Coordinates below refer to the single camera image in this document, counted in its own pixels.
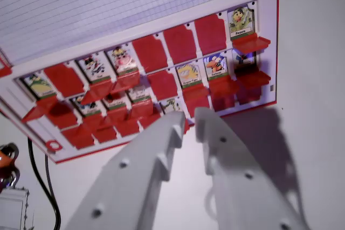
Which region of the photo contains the red board flap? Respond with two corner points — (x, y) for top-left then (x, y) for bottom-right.
(194, 13), (227, 56)

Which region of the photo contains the printed paper sheet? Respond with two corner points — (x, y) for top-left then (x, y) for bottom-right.
(0, 187), (35, 230)

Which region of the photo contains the orange toy piece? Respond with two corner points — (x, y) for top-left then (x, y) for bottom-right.
(0, 148), (16, 169)

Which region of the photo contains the red and white game board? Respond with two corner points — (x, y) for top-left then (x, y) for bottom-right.
(0, 0), (280, 165)

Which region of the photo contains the long black cable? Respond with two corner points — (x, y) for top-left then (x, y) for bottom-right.
(27, 136), (61, 230)

